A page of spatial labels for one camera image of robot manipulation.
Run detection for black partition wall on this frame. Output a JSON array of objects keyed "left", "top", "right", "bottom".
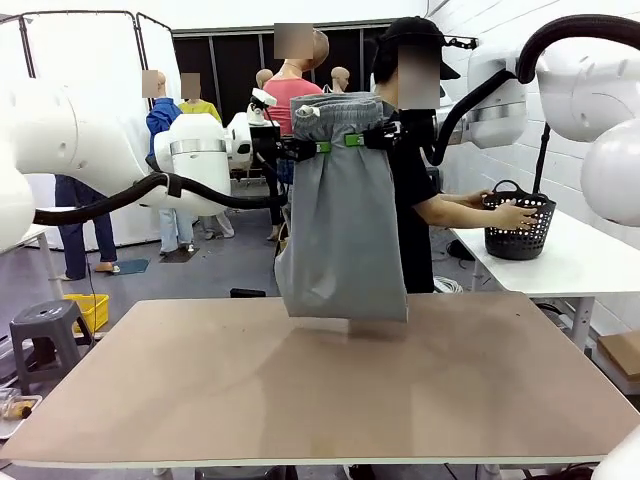
[{"left": 172, "top": 19, "right": 396, "bottom": 201}]

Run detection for left arm black hose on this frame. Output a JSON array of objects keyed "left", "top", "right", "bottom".
[{"left": 32, "top": 149, "right": 289, "bottom": 226}]

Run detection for yellow shirt mannequin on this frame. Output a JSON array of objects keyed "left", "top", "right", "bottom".
[{"left": 178, "top": 73, "right": 235, "bottom": 241}]

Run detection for yellow plastic crate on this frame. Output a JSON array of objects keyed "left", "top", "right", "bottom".
[{"left": 63, "top": 293, "right": 110, "bottom": 334}]

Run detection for dark jeans leg mannequin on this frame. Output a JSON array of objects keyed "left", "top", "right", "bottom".
[{"left": 53, "top": 174, "right": 121, "bottom": 282}]

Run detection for black perforated plastic basket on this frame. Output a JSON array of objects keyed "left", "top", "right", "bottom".
[{"left": 482, "top": 179, "right": 558, "bottom": 262}]

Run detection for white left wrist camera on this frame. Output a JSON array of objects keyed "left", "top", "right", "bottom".
[{"left": 248, "top": 88, "right": 279, "bottom": 126}]

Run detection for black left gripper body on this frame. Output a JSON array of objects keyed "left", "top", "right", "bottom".
[{"left": 248, "top": 123, "right": 287, "bottom": 160}]

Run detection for white cable coil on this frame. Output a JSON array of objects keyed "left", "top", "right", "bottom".
[{"left": 432, "top": 274, "right": 474, "bottom": 296}]

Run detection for person's right hand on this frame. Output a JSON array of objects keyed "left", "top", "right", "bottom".
[{"left": 492, "top": 202, "right": 539, "bottom": 231}]

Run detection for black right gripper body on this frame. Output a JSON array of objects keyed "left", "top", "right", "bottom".
[{"left": 399, "top": 113, "right": 436, "bottom": 151}]

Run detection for blue shirt mannequin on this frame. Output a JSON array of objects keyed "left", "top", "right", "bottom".
[{"left": 144, "top": 69, "right": 199, "bottom": 264}]

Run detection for white food tray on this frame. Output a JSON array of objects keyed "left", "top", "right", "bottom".
[{"left": 0, "top": 392, "right": 44, "bottom": 441}]

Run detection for person's right forearm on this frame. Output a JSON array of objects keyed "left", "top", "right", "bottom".
[{"left": 424, "top": 194, "right": 496, "bottom": 226}]

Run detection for pink shirt mannequin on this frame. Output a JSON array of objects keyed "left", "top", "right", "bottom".
[{"left": 262, "top": 22, "right": 331, "bottom": 136}]

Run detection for person in black t-shirt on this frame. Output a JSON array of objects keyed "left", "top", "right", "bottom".
[{"left": 372, "top": 16, "right": 464, "bottom": 294}]

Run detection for cream shirt mannequin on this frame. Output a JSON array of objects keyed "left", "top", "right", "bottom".
[{"left": 253, "top": 68, "right": 276, "bottom": 101}]

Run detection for narrow white backdrop screen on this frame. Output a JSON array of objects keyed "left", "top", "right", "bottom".
[{"left": 135, "top": 12, "right": 176, "bottom": 116}]

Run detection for flat cardboard box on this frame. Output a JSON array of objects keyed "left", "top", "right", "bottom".
[{"left": 597, "top": 329, "right": 640, "bottom": 396}]

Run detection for wide white backdrop screen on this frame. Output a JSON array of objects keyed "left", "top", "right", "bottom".
[{"left": 0, "top": 10, "right": 151, "bottom": 249}]

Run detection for bald bare mannequin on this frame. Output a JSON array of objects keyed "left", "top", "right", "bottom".
[{"left": 330, "top": 66, "right": 352, "bottom": 95}]

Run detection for grey plastic stool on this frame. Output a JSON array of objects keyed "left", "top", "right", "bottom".
[{"left": 9, "top": 299, "right": 95, "bottom": 396}]

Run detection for grey training pants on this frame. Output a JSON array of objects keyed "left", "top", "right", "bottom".
[{"left": 273, "top": 91, "right": 409, "bottom": 324}]

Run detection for large white table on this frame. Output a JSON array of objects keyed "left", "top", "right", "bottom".
[{"left": 446, "top": 207, "right": 640, "bottom": 351}]

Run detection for black cap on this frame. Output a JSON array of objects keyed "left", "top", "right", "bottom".
[{"left": 382, "top": 16, "right": 461, "bottom": 81}]

